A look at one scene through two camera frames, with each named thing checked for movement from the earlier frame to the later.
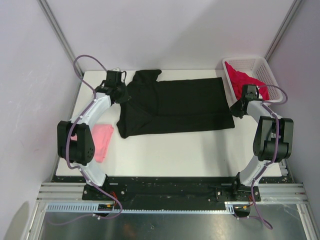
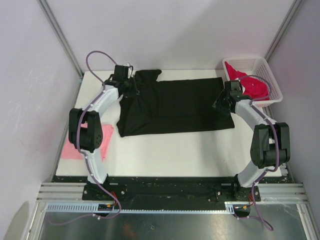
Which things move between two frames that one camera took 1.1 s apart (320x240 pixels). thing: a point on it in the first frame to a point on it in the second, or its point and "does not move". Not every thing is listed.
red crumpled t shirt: [239, 79] does not move
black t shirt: [159, 105] does not move
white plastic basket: [255, 67] does not move
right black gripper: [242, 98] to [227, 95]
